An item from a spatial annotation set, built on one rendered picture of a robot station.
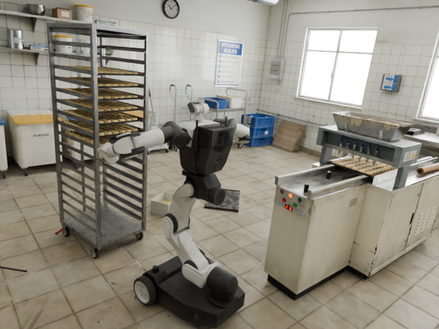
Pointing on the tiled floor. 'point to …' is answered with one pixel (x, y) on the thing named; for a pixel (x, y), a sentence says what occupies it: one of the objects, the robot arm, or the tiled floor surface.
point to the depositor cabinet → (392, 220)
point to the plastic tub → (161, 203)
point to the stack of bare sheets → (232, 202)
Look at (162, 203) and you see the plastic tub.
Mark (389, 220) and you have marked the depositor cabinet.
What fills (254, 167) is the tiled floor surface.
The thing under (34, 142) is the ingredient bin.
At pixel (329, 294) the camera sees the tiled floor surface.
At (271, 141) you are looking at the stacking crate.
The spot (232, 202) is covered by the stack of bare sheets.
